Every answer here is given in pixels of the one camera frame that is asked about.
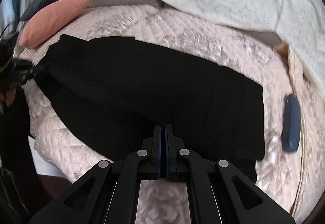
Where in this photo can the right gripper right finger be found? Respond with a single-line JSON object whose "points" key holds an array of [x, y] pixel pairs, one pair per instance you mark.
{"points": [[217, 191]]}

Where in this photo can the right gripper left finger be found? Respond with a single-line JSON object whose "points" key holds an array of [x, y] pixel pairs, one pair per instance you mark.
{"points": [[106, 193]]}

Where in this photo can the black pants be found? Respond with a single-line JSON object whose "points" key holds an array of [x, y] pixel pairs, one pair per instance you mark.
{"points": [[112, 92]]}

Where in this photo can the pink cushion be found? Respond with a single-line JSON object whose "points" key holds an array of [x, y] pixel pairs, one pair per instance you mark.
{"points": [[50, 20]]}

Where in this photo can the dark blue case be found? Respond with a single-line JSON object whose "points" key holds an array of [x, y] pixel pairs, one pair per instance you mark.
{"points": [[291, 124]]}

